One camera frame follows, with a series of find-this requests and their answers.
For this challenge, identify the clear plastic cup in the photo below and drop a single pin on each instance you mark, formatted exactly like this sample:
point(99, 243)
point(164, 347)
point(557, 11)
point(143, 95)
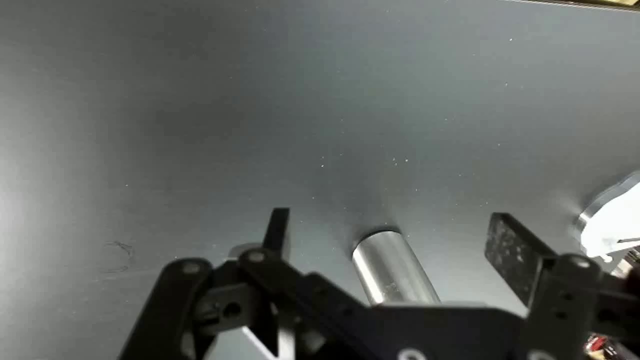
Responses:
point(392, 270)

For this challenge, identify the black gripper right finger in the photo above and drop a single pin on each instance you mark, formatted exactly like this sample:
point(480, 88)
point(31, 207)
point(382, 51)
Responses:
point(520, 257)

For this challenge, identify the white and silver object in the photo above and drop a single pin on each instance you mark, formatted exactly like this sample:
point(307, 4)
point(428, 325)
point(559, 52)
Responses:
point(617, 222)

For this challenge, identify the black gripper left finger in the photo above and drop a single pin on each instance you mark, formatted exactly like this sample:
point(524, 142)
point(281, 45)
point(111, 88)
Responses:
point(200, 293)

